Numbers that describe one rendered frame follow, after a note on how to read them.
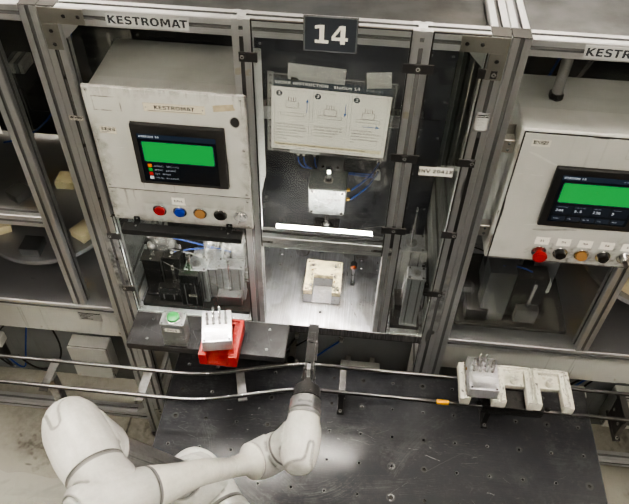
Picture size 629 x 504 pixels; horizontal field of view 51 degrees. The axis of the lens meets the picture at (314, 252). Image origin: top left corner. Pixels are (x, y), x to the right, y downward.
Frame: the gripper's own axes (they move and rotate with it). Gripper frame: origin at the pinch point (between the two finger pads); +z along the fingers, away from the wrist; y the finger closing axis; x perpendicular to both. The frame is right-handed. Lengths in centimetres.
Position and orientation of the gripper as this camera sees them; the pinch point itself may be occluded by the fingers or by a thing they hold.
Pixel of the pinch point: (313, 340)
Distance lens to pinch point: 201.9
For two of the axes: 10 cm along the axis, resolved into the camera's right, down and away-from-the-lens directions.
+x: -10.0, -0.8, 0.5
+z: 1.0, -7.2, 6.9
